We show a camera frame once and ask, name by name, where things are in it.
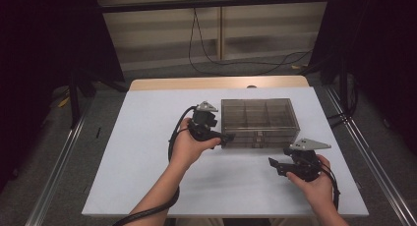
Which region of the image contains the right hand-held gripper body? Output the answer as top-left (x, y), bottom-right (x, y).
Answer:
top-left (288, 138), bottom-right (332, 183)

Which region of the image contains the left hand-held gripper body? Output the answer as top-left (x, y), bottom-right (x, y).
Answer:
top-left (187, 100), bottom-right (219, 142)

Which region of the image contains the transparent organizer drawer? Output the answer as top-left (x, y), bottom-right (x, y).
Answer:
top-left (222, 141), bottom-right (296, 150)

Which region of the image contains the smoky transparent drawer organizer box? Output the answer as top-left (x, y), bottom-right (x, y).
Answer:
top-left (220, 97), bottom-right (301, 150)

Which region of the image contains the person's left hand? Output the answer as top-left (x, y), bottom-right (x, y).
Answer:
top-left (169, 117), bottom-right (222, 170)

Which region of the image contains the person's right hand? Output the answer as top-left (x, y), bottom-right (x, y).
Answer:
top-left (285, 154), bottom-right (334, 211)

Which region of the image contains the black metal stand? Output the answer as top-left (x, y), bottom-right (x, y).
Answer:
top-left (327, 58), bottom-right (359, 130)
top-left (67, 64), bottom-right (96, 130)

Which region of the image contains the black horizontal bar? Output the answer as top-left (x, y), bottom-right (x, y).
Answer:
top-left (97, 0), bottom-right (330, 14)

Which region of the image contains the black curtain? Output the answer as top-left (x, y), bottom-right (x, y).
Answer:
top-left (0, 0), bottom-right (126, 190)
top-left (309, 0), bottom-right (417, 149)

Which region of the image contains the left hand-held gripper cable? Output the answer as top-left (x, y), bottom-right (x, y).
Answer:
top-left (112, 104), bottom-right (199, 226)

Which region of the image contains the hand-held gripper cable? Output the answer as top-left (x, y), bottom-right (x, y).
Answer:
top-left (314, 166), bottom-right (341, 211)
top-left (112, 104), bottom-right (199, 226)

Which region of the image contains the right hand-held gripper cable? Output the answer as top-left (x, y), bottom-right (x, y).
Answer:
top-left (314, 166), bottom-right (341, 211)

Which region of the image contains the aluminium floor rail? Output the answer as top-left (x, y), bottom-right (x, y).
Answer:
top-left (324, 85), bottom-right (417, 226)
top-left (25, 97), bottom-right (96, 226)

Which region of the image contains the black cable on floor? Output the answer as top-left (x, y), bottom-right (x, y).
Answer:
top-left (188, 7), bottom-right (315, 77)

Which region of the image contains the wooden wall post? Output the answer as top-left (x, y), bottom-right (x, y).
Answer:
top-left (217, 0), bottom-right (227, 62)

